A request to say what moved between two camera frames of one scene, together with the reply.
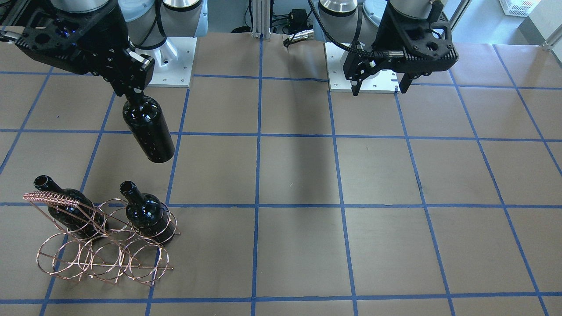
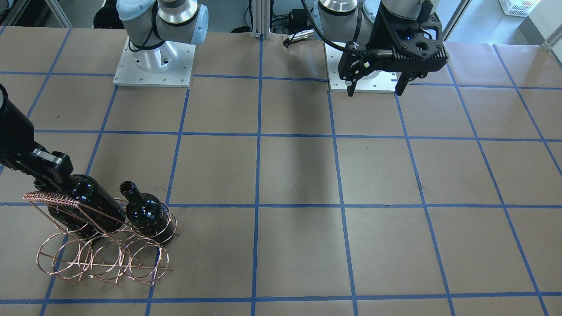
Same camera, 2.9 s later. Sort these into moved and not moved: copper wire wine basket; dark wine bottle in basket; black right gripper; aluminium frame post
Moved: black right gripper
Not moved: copper wire wine basket; aluminium frame post; dark wine bottle in basket
